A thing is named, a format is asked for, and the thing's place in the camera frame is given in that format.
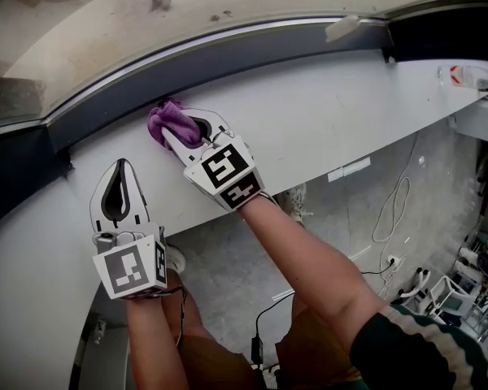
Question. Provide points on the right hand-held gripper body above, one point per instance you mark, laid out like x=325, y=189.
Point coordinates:
x=223, y=165

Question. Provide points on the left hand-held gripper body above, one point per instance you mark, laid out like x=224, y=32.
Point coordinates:
x=126, y=266

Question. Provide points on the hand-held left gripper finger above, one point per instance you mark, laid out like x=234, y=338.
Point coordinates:
x=97, y=197
x=138, y=205

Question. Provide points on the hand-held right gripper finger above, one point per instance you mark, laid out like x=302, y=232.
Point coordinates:
x=219, y=128
x=183, y=152

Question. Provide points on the purple cloth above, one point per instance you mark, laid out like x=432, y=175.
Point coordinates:
x=171, y=124

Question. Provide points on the person's right forearm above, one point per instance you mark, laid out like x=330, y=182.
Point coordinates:
x=309, y=258

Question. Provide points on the person's left forearm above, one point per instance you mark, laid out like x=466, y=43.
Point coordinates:
x=150, y=339

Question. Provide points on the person's left leg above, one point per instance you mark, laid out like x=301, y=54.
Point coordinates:
x=193, y=315

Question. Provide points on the white floor tape strip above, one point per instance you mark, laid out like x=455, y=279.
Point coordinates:
x=349, y=169

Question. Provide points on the brown shorts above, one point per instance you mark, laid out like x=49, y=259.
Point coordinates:
x=211, y=364

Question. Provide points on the white power strip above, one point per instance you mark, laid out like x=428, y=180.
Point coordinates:
x=394, y=260

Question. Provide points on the clear plastic water bottle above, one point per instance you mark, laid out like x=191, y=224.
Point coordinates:
x=467, y=75

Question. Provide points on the white cabinet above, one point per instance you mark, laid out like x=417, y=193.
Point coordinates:
x=484, y=120

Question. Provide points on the green shirt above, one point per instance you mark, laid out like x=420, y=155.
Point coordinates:
x=410, y=352

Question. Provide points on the black window frame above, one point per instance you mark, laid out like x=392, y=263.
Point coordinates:
x=227, y=63

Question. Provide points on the white wall sensor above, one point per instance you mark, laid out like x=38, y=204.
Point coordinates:
x=99, y=329

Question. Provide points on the white chair frame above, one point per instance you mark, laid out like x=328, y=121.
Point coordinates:
x=447, y=295

